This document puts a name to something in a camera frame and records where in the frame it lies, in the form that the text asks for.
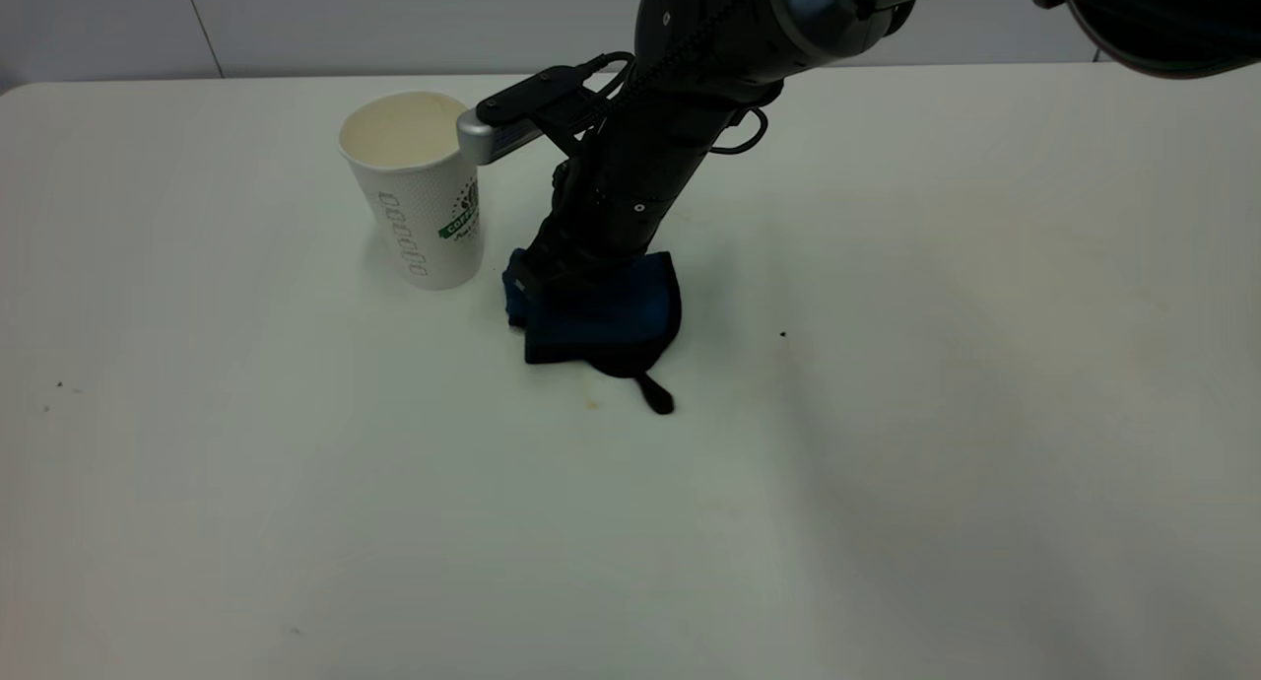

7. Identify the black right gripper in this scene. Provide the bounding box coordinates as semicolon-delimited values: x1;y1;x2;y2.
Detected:
508;81;735;303

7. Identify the blue cloth with black trim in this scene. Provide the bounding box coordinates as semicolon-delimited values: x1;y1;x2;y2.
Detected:
502;249;684;416

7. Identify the white paper coffee cup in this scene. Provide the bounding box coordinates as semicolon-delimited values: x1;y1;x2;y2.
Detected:
338;91;485;292

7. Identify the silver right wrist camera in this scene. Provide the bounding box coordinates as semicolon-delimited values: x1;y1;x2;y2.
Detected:
455;65;604;167

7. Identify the black camera cable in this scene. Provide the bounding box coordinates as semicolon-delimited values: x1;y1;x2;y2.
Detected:
579;51;639;102

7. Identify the black looped gripper cable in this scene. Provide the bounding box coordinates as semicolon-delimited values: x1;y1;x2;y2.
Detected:
709;104;768;157

